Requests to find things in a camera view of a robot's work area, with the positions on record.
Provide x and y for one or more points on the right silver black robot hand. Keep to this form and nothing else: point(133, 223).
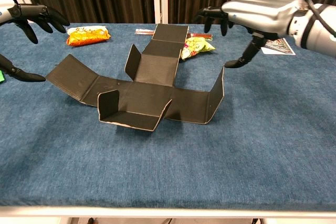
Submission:
point(262, 9)

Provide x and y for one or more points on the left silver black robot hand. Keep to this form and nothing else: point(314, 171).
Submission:
point(39, 11)

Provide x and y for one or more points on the black foldable paper box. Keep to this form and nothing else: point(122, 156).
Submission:
point(147, 95)

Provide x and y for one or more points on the white picture card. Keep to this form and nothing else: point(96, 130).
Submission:
point(278, 47)

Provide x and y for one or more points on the orange snack packet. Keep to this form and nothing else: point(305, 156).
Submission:
point(86, 36)

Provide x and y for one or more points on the red snack stick packet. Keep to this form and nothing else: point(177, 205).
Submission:
point(199, 36)

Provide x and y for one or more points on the yellow green snack packet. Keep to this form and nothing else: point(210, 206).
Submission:
point(195, 47)

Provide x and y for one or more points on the blue table cloth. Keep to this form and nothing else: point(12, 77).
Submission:
point(157, 169)

